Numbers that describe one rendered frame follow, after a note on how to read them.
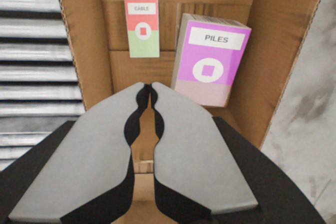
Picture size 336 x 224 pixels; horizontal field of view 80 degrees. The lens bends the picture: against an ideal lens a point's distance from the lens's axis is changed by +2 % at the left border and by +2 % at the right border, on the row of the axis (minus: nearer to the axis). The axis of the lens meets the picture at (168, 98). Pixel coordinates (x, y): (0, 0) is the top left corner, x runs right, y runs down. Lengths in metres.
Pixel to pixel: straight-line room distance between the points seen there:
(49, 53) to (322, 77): 1.77
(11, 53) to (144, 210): 0.62
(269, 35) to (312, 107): 1.69
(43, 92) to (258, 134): 0.60
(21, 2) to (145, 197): 0.66
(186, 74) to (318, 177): 2.54
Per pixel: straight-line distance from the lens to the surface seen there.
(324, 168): 2.74
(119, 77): 0.45
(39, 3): 0.61
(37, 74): 0.69
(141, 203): 0.78
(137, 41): 0.38
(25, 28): 0.65
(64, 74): 0.66
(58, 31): 0.61
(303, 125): 2.13
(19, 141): 0.89
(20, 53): 0.68
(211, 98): 0.41
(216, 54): 0.37
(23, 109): 0.79
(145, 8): 0.36
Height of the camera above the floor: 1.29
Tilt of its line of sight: 58 degrees down
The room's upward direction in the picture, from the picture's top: 174 degrees clockwise
